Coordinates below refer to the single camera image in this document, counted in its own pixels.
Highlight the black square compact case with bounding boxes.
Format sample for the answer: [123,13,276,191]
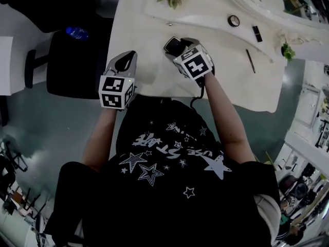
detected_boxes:
[163,36,190,58]

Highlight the black office chair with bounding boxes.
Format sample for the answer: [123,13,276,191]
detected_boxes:
[0,0,115,100]

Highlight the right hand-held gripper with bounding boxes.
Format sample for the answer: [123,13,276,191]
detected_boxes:
[166,37,215,88]

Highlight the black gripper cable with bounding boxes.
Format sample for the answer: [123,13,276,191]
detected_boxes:
[189,82,206,110]

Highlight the black lipstick tube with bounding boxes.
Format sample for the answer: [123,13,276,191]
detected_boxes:
[252,25,263,43]

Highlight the light grey trousers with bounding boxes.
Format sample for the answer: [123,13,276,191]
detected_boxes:
[253,193,281,241]

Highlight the dark makeup pencil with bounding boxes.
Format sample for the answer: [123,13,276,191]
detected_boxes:
[245,49,257,74]

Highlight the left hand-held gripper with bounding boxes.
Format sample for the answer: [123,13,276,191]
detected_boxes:
[98,49,139,112]

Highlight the person's left forearm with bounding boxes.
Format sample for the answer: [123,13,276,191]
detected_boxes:
[82,107,121,173]

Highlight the white vanity table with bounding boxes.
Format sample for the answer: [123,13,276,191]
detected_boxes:
[106,0,290,114]

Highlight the blue water bottle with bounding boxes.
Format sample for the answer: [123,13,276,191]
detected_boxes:
[64,26,89,40]

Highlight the white side table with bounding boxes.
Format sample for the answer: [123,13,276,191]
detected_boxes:
[0,3,65,97]

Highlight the bright green potted plant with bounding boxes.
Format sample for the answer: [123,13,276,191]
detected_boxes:
[281,42,296,61]

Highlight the white cluttered shelf unit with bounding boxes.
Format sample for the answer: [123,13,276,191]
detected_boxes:
[280,60,329,241]

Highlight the person's right forearm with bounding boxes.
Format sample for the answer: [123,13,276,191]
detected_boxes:
[203,72,258,164]

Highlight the black star-print t-shirt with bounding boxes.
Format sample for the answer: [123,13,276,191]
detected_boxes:
[43,94,282,247]

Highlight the round compact with clear lid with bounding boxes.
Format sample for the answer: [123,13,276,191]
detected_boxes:
[227,14,241,27]

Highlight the yellow wooden stool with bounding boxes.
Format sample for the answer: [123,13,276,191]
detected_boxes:
[264,150,278,166]

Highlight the pile of black equipment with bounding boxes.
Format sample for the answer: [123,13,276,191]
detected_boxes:
[0,137,52,241]

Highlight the white oval carved mirror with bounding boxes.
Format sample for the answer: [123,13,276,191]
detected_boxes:
[218,0,329,60]

